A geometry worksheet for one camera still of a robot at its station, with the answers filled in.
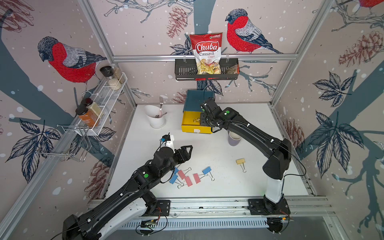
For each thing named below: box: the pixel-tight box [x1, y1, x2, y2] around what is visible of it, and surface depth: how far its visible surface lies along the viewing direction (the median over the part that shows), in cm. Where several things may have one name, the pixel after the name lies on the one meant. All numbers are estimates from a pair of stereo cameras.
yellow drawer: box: [181, 111, 213, 134], surface depth 92 cm
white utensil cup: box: [144, 105, 166, 128], surface depth 105 cm
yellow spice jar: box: [85, 98, 104, 119], surface depth 69 cm
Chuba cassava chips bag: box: [189, 32, 223, 75], surface depth 84 cm
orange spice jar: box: [75, 107, 99, 127], surface depth 65 cm
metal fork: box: [159, 96, 164, 117], surface depth 106 cm
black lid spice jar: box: [99, 65, 122, 91], surface depth 83 cm
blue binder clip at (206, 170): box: [202, 166, 212, 175], surface depth 87 cm
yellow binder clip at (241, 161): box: [235, 158, 247, 173], surface depth 90 cm
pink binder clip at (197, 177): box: [193, 173, 206, 184], surface depth 86 cm
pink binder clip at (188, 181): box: [185, 176, 193, 187], surface depth 83 cm
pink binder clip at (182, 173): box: [177, 167, 192, 180], surface depth 87 cm
